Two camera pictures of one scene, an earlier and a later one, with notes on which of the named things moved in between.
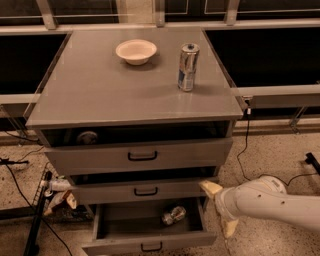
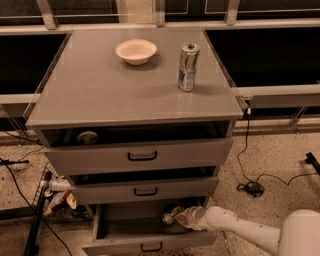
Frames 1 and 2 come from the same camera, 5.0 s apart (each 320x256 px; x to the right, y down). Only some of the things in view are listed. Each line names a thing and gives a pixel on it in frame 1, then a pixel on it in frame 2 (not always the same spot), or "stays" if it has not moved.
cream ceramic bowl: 137,51 stays
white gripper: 224,202 -> 196,218
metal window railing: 299,97 stays
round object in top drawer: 87,138 stays
